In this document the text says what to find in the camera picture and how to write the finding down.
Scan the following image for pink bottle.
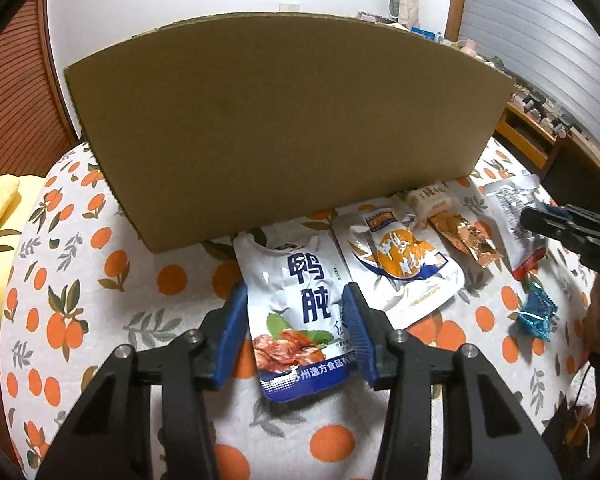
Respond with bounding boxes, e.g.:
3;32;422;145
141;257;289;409
460;39;478;58

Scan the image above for silver white snack pack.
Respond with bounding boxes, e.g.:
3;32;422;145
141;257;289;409
484;174;547;282

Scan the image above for brown foil snack pack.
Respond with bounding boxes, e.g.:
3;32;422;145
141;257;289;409
429;211;502;268

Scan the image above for brown cardboard box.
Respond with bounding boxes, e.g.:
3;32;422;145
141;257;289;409
65;13;514;254

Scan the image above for wooden louvred door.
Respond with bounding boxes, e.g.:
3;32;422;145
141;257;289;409
0;0;78;177

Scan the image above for small blue candy wrapper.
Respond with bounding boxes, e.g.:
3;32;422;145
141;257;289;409
516;281;557;341

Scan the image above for small white snack pack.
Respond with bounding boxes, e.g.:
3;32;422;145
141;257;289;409
405;181;455;228

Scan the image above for wooden sideboard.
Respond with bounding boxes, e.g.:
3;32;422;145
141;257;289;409
494;103;600;214

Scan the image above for orange print tablecloth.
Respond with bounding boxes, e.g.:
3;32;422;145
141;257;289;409
0;145;595;479

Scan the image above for orange white snack pack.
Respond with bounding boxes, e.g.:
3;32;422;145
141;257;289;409
332;206;465;328

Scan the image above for window roller blind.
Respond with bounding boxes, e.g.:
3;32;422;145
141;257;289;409
460;0;600;144

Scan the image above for yellow cushion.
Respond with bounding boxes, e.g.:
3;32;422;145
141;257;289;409
0;174;44;331

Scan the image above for duck gizzard snack pack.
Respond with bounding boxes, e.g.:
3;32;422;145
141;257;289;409
234;232;356;403

